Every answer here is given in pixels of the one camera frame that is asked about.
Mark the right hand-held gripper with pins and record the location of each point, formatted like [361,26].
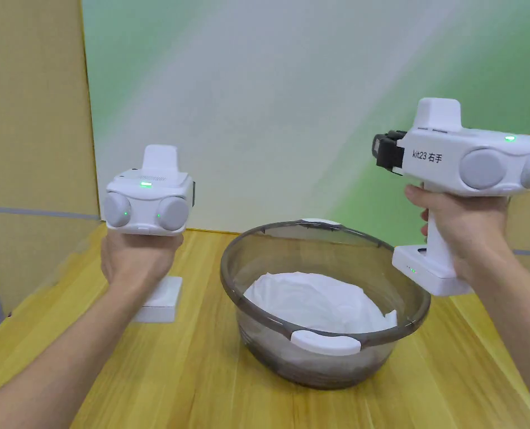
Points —
[439,152]

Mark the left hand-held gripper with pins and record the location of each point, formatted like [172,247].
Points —
[146,205]

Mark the person's right forearm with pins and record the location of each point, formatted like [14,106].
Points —
[524,321]

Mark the person's left forearm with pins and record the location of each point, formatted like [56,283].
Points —
[63,362]

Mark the person's left hand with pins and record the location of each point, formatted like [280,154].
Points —
[135,259]

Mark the person's right hand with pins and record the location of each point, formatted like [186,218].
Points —
[475,228]

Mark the grey transparent plastic bowl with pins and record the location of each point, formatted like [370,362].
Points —
[265,339]

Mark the white cloth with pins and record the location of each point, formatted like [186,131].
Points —
[318,304]

